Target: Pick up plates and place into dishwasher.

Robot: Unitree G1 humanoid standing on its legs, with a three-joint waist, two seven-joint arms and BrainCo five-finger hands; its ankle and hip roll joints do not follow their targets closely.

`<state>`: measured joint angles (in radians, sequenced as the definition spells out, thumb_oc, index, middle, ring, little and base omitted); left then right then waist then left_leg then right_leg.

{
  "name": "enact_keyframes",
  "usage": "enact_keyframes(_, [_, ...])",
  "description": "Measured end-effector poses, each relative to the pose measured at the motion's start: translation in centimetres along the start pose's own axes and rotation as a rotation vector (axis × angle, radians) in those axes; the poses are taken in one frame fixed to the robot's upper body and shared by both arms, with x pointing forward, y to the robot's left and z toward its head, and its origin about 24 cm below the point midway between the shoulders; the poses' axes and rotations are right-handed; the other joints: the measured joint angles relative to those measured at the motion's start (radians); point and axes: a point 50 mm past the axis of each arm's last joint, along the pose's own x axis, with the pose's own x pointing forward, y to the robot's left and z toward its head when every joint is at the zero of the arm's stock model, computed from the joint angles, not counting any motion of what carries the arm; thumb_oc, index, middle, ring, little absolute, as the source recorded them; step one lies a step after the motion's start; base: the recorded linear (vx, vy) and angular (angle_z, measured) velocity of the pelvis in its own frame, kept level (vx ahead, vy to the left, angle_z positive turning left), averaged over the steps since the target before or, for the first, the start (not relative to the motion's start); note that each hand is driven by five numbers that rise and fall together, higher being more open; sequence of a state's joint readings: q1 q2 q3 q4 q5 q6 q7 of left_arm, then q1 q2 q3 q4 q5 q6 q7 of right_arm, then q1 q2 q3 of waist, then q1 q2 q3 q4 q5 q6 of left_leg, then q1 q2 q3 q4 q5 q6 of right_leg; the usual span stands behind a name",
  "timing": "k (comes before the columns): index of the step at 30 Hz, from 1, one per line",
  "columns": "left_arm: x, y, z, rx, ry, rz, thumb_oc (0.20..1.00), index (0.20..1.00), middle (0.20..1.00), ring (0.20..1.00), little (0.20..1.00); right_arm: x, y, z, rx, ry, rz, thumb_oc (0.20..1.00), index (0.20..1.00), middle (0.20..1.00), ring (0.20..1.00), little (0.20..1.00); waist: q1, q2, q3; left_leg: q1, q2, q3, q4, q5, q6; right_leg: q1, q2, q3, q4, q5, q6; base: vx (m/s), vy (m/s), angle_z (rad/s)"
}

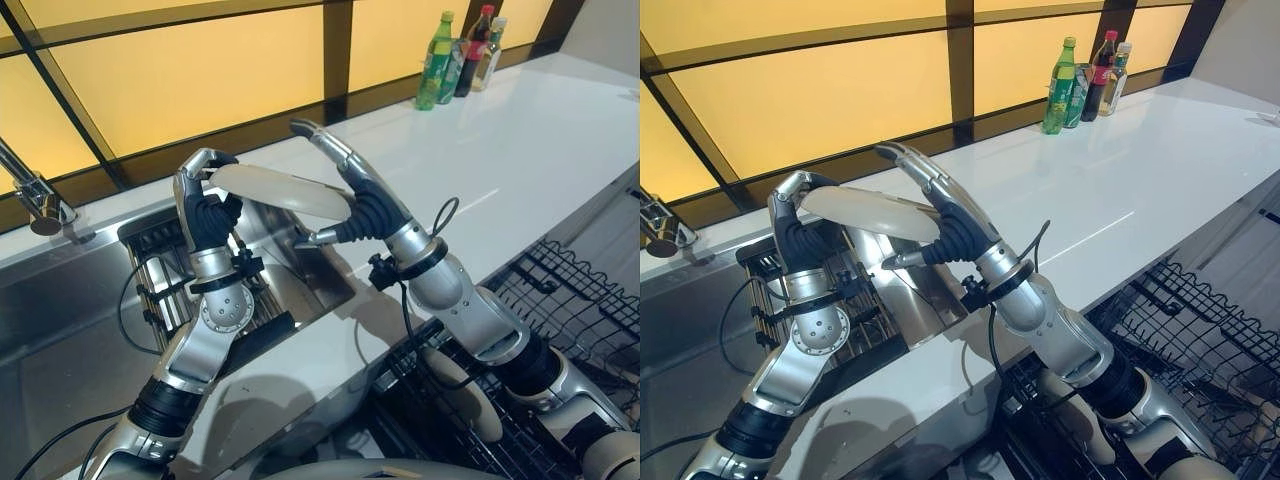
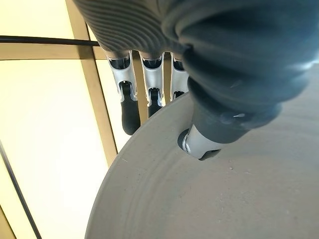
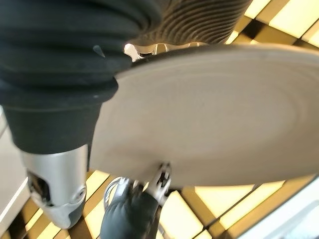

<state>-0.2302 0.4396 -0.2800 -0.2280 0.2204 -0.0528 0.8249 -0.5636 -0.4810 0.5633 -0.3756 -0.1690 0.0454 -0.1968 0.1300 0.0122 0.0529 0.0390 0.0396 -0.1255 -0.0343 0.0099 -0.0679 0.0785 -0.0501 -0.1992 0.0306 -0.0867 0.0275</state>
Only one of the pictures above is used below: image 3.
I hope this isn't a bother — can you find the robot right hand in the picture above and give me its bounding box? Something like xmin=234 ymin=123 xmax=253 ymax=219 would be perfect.
xmin=0 ymin=0 xmax=253 ymax=230

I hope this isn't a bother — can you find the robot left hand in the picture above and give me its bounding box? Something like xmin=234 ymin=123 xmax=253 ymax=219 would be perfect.
xmin=99 ymin=161 xmax=173 ymax=239

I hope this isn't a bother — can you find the beige round ceramic plate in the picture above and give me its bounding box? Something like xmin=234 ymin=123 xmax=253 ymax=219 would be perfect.
xmin=86 ymin=43 xmax=319 ymax=188

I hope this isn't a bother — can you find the white cabinet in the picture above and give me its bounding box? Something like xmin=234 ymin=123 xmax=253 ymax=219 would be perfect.
xmin=0 ymin=107 xmax=29 ymax=226

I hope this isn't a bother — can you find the white appliance edge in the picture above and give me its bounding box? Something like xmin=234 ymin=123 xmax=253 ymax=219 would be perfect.
xmin=238 ymin=174 xmax=319 ymax=239

